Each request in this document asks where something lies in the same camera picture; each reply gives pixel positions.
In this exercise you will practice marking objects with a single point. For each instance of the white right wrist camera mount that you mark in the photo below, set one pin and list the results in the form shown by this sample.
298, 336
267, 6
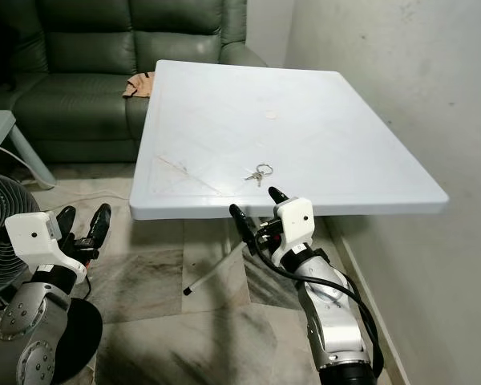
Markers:
295, 220

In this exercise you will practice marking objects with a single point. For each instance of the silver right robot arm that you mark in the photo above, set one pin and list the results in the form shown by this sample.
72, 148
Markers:
333, 321

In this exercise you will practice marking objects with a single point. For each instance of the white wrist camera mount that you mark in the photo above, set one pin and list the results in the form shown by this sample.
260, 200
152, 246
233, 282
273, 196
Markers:
36, 234
295, 220

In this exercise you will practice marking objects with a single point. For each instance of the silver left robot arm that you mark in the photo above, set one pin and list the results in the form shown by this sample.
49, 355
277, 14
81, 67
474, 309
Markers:
36, 337

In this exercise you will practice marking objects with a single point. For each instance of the tan crumpled cloth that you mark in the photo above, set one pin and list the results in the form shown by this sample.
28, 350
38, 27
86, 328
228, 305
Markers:
138, 84

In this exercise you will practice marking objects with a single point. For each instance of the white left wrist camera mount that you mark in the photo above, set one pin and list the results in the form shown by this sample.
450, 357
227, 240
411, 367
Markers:
36, 234

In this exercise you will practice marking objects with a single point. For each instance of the white metal table leg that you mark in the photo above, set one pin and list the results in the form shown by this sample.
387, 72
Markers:
215, 271

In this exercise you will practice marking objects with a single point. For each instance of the dark green leather sofa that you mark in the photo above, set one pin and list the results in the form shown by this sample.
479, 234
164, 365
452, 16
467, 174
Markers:
80, 104

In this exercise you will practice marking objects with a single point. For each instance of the white plastic folding table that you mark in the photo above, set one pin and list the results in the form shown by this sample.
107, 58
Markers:
289, 144

